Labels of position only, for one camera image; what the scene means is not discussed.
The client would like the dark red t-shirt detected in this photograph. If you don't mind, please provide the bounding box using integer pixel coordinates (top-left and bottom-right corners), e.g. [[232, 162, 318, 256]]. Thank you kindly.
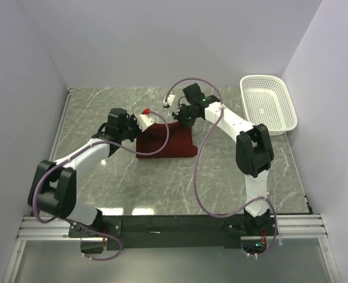
[[135, 121, 198, 162]]

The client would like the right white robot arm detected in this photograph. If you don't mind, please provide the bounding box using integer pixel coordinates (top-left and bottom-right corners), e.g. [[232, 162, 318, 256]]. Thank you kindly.
[[172, 83, 274, 235]]

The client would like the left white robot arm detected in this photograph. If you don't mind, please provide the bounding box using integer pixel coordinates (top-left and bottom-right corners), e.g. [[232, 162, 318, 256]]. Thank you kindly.
[[28, 108, 153, 237]]

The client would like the white plastic laundry basket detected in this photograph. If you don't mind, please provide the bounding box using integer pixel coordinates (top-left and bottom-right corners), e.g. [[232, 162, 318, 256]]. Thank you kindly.
[[239, 75, 298, 136]]

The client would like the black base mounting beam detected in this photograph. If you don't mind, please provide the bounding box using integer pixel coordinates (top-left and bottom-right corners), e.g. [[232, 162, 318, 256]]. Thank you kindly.
[[67, 214, 281, 251]]

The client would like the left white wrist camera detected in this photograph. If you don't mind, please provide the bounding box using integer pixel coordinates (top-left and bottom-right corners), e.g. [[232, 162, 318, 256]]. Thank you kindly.
[[136, 108, 157, 132]]

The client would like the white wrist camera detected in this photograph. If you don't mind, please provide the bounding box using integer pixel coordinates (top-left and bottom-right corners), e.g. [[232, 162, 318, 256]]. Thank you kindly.
[[162, 94, 176, 108], [136, 108, 157, 132]]

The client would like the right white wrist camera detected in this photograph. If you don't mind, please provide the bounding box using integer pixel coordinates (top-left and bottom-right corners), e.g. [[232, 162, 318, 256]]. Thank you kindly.
[[162, 94, 176, 108]]

